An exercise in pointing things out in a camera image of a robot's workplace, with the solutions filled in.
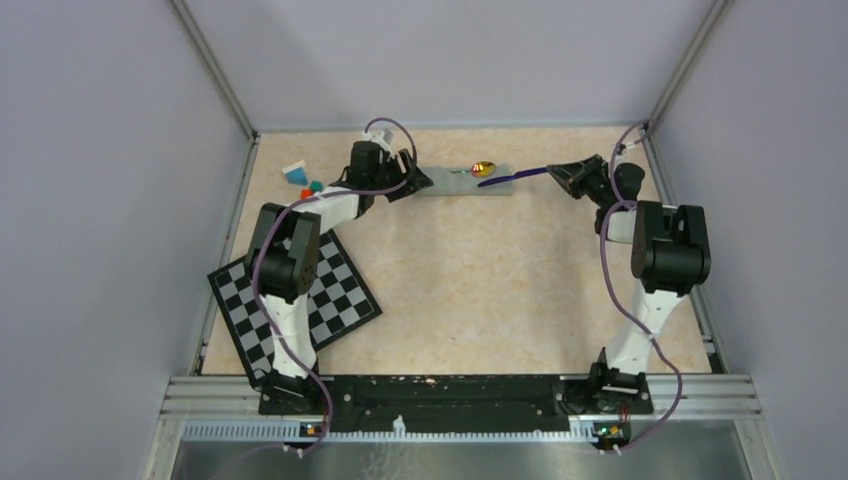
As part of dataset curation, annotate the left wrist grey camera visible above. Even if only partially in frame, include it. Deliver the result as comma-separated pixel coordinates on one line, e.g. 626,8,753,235
363,129,393,152

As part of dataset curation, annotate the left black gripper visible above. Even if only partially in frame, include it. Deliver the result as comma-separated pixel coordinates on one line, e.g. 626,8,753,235
368,148,432,202

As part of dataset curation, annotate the iridescent purple spoon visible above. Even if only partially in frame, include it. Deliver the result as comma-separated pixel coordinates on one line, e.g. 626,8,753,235
449,161,498,178

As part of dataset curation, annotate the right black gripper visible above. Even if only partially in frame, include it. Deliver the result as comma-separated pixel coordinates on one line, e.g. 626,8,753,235
546,155,614,209

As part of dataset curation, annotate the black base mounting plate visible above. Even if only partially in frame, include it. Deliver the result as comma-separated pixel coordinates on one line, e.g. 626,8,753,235
258,374,654,434

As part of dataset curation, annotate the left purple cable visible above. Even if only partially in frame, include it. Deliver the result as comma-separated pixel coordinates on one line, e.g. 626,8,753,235
211,117,419,465

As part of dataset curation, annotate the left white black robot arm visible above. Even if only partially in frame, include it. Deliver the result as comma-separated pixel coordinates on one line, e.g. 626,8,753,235
245,140,433,414

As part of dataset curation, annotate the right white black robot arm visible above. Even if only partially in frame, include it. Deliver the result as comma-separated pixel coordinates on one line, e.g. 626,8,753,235
546,155,711,412

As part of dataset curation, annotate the iridescent purple knife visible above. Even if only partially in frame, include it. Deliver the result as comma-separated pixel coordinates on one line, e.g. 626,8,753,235
477,167,548,188

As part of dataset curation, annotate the left aluminium corner post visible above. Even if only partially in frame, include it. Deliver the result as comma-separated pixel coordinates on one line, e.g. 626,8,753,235
169,0,258,144

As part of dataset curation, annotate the grey cloth napkin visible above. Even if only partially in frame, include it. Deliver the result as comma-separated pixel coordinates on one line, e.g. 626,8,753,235
415,166,515,197

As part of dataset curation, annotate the blue white wedge block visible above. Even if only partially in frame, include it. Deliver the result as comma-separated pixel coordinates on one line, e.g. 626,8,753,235
281,161,310,186

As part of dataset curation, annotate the aluminium front frame rail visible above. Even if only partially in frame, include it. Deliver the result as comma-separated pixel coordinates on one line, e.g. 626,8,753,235
160,374,762,445

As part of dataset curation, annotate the right aluminium corner post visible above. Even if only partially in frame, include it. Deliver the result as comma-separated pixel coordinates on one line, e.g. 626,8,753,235
645,0,735,137

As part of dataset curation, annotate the aluminium corner post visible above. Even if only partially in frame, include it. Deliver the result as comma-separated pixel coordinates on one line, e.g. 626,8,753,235
645,0,735,137
169,0,258,144

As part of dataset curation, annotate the black grey checkerboard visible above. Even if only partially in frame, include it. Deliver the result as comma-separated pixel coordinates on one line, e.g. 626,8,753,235
207,231,383,387

